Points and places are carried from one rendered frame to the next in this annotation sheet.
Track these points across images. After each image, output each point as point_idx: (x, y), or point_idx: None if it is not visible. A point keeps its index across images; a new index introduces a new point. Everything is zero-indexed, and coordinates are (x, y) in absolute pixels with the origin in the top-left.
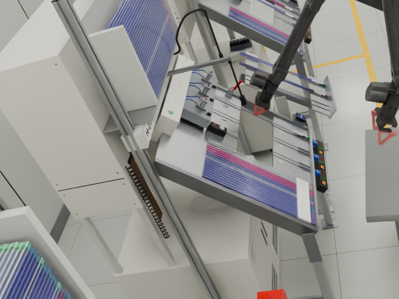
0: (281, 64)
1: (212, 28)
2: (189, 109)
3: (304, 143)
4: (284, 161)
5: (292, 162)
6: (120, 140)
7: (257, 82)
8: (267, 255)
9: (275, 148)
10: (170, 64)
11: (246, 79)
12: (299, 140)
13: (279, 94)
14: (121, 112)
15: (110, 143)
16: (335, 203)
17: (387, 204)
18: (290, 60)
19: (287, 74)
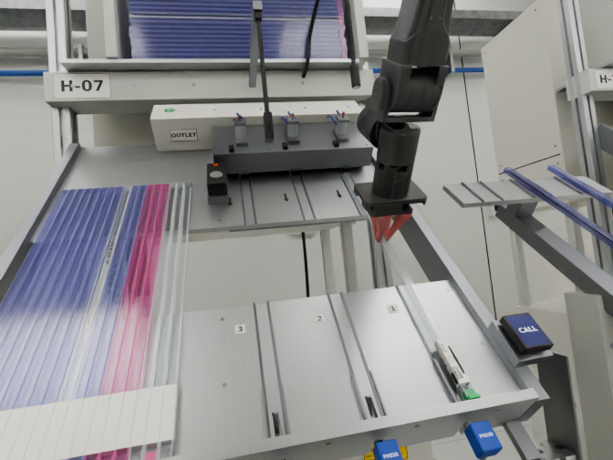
0: (391, 42)
1: (347, 5)
2: (218, 131)
3: (431, 395)
4: (246, 338)
5: (267, 365)
6: (129, 136)
7: (363, 121)
8: None
9: (291, 306)
10: (291, 87)
11: (462, 183)
12: (425, 374)
13: (586, 286)
14: (47, 37)
15: (98, 120)
16: None
17: None
18: (410, 15)
19: (399, 77)
